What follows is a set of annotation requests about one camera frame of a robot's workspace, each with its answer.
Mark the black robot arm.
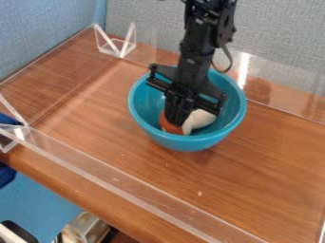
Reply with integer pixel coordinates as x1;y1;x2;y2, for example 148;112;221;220
148;0;239;126

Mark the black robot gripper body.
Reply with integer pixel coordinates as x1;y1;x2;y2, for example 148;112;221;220
146;47;228;115

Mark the clear acrylic back barrier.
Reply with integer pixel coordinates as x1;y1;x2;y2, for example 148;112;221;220
126;31;325;125

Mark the brown and white toy mushroom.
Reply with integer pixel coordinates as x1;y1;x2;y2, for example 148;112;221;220
160;109;216;136

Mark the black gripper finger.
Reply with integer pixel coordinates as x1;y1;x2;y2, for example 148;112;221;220
181;95;197;122
165;91;184;124

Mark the black and white object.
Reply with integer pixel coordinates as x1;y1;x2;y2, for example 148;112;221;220
0;220;39;243

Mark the clear acrylic left bracket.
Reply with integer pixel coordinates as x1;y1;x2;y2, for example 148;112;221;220
0;94;31;153

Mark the clear acrylic barrier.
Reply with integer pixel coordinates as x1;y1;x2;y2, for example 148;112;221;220
0;126;267;243
126;31;325;125

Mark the clear acrylic corner bracket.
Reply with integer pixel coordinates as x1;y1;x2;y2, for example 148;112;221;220
93;23;138;58

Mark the metal table frame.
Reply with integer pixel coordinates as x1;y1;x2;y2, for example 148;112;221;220
53;211;113;243

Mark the blue bowl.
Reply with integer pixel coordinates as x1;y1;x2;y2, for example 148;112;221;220
129;69;248;152

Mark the blue cloth object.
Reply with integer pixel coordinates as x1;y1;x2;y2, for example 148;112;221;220
0;112;22;189

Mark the clear acrylic front barrier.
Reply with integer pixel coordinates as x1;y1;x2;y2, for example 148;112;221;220
0;126;267;243

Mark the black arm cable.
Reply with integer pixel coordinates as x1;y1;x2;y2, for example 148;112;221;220
211;44;236;74

